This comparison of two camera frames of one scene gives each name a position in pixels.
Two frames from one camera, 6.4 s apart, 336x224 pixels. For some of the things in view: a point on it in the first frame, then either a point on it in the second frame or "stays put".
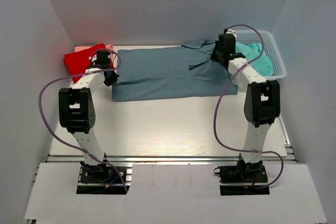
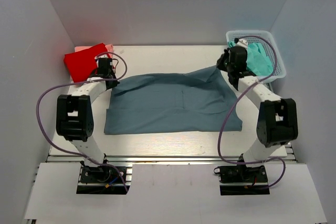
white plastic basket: [270, 49] stays put
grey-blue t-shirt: [171, 72] to [200, 100]
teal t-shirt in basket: [263, 64] stays put
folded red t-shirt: [78, 62] stays put
